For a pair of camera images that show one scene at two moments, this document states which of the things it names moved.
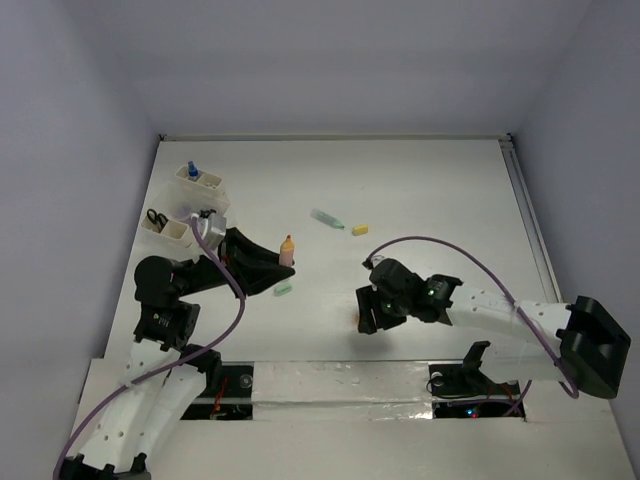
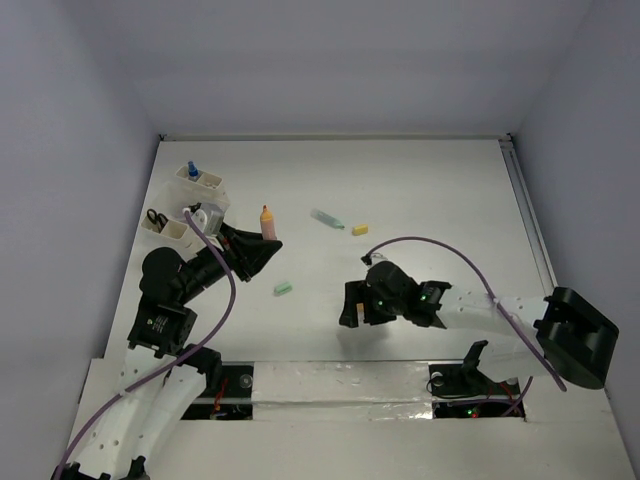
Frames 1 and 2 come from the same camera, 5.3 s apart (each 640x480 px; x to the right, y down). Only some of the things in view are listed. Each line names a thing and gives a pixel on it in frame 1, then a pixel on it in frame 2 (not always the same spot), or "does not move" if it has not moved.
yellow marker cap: (361, 229) does not move
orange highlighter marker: (286, 254) → (267, 223)
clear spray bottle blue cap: (192, 169) does not move
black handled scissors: (160, 220) does not move
